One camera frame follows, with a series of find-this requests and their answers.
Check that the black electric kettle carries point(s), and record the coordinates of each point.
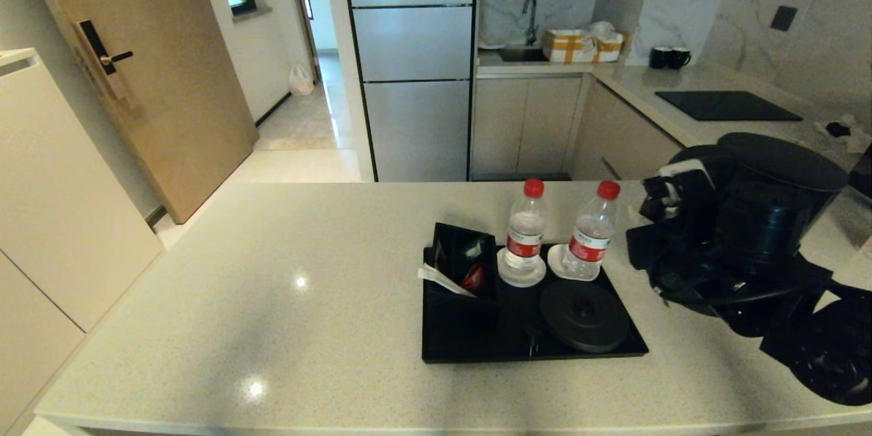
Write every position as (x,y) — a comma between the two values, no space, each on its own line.
(783,170)

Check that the black power adapter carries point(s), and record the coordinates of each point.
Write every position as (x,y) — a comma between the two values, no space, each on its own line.
(836,129)

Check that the white crumpled cloth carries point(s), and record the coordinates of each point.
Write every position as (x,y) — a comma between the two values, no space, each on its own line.
(860,139)

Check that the beige kitchen base cabinet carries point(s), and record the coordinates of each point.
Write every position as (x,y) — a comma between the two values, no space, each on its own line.
(531,126)

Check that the white plastic bag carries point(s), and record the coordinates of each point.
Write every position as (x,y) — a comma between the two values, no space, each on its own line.
(300,82)

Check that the black mug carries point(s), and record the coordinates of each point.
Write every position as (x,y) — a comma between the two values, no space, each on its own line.
(679,58)
(657,58)

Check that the steel kitchen sink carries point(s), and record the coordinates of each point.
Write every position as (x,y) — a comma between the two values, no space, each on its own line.
(521,54)

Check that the cardboard box with yellow tape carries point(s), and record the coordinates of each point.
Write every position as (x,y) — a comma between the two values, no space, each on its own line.
(572,48)

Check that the white round coaster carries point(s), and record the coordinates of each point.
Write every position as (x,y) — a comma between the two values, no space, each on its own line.
(521,279)
(557,266)

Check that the clear water bottle red cap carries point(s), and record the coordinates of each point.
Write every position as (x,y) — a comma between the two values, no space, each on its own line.
(591,235)
(525,231)

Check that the silver refrigerator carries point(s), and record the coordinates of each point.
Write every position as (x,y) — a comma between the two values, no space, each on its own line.
(412,48)

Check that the pale paper packet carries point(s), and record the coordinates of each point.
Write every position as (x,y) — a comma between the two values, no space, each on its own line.
(441,251)

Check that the white paper stick sachet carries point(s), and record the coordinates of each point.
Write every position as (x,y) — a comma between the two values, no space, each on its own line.
(443,279)

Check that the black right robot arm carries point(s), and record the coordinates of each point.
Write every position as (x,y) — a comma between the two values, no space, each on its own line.
(831,354)

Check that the black rectangular serving tray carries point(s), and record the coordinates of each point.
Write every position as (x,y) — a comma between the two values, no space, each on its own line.
(463,340)

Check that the dark kitchen faucet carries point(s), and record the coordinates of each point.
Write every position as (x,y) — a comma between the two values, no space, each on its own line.
(531,17)

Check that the black condiment organizer box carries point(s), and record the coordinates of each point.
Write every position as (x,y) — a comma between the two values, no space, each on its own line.
(449,306)

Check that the red plastic snack bag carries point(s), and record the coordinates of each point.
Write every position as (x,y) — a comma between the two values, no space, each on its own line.
(473,278)

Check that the black electronic door lock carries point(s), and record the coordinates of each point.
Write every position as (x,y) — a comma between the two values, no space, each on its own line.
(95,48)

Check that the black wall socket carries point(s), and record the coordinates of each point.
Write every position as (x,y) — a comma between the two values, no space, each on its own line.
(783,19)

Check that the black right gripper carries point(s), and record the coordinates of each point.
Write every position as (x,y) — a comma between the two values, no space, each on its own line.
(650,245)

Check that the light wooden door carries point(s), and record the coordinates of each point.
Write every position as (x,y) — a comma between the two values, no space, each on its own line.
(157,82)

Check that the round black kettle base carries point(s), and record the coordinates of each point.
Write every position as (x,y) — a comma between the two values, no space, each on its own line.
(584,317)

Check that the black induction cooktop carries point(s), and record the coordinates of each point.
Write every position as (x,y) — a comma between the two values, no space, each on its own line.
(725,107)

